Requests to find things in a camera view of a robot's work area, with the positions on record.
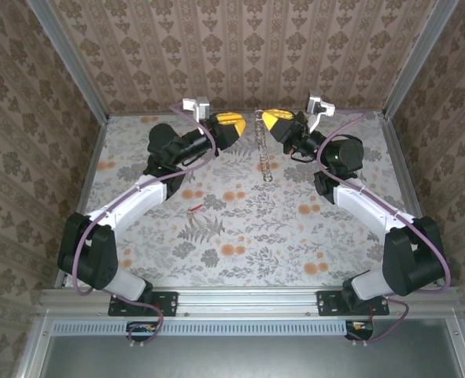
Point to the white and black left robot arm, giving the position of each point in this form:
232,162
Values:
137,204

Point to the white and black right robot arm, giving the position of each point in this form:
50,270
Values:
366,204

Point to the floral patterned table cover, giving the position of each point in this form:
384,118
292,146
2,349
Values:
255,252

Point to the grey metal panel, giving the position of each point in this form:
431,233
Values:
248,358

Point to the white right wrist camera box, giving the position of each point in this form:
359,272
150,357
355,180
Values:
318,104

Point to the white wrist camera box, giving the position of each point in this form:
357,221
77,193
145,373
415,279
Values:
194,105
318,104

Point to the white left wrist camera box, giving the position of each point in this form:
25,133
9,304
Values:
194,105

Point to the thin aluminium wall rail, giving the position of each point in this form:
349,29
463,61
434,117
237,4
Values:
137,113

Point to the aluminium side rail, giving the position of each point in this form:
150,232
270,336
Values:
399,157
89,177

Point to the aluminium corner post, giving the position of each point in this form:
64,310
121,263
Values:
71,59
418,59

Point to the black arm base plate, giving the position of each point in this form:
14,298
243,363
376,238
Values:
326,303
169,303

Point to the long aluminium mounting rail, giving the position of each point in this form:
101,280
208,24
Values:
248,301

